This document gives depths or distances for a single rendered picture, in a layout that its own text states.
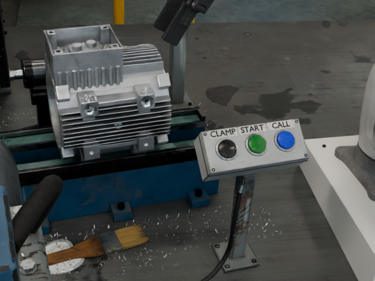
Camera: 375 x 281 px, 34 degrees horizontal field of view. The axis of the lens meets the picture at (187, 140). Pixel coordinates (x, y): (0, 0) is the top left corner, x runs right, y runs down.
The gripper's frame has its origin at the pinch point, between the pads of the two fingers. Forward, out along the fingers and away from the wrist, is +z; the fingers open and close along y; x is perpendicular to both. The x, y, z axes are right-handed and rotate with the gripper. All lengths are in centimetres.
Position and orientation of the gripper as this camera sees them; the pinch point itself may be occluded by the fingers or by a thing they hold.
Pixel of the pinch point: (174, 19)
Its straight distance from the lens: 104.9
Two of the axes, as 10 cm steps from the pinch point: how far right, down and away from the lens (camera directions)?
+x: 8.0, 2.9, 5.3
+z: -5.2, 7.8, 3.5
